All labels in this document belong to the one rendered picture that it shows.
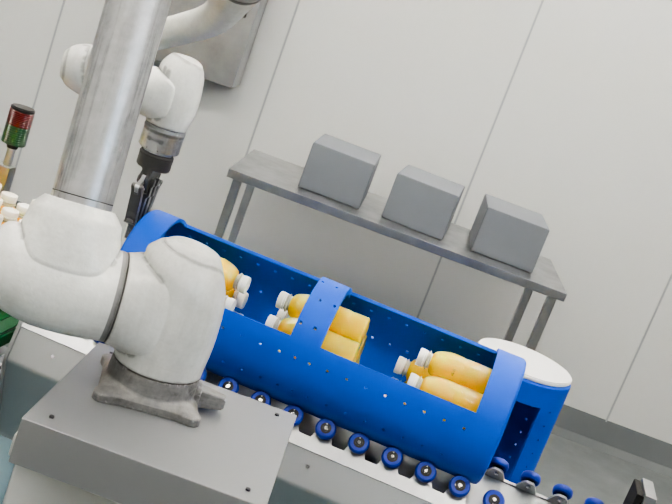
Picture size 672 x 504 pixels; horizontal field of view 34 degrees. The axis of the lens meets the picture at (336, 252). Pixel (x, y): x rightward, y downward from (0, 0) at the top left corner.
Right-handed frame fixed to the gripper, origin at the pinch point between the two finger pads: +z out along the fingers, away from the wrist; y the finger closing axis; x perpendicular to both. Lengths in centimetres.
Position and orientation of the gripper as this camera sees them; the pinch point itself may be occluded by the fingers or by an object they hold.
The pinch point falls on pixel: (129, 237)
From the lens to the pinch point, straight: 242.6
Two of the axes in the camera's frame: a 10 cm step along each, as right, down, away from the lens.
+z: -3.4, 9.1, 2.3
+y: -2.0, 1.7, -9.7
